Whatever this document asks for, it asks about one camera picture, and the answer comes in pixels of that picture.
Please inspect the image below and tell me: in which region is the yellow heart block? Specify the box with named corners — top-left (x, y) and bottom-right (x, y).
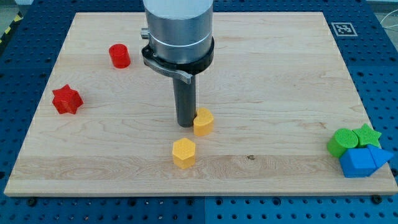
top-left (193, 108), bottom-right (214, 136)

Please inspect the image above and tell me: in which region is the green star block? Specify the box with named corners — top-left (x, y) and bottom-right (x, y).
top-left (353, 124), bottom-right (382, 147)

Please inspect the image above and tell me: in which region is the red cylinder block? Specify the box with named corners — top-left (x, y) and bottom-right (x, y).
top-left (108, 44), bottom-right (131, 68)

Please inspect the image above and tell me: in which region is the blue triangle block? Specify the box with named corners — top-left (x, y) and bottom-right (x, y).
top-left (366, 144), bottom-right (394, 176)

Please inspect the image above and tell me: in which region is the wooden board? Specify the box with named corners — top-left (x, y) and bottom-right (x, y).
top-left (4, 12), bottom-right (397, 197)

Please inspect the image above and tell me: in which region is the black clamp ring with lever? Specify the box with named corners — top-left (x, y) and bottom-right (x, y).
top-left (141, 37), bottom-right (215, 85)

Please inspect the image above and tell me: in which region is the green cylinder block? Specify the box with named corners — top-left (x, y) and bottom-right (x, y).
top-left (326, 128), bottom-right (359, 158)

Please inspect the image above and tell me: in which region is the red star block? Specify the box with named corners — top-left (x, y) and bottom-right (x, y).
top-left (52, 84), bottom-right (83, 114)

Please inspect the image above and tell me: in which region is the white fiducial marker tag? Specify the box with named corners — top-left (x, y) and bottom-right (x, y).
top-left (331, 22), bottom-right (358, 37)

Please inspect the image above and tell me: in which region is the yellow hexagon block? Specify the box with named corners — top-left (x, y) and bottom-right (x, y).
top-left (172, 138), bottom-right (196, 169)

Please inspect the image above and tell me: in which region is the blue cube block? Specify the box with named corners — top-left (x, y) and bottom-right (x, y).
top-left (339, 148), bottom-right (376, 178)

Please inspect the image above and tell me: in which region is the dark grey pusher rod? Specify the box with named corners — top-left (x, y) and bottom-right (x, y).
top-left (173, 77), bottom-right (196, 128)

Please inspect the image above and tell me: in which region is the white cable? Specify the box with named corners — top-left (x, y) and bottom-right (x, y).
top-left (379, 8), bottom-right (398, 30)

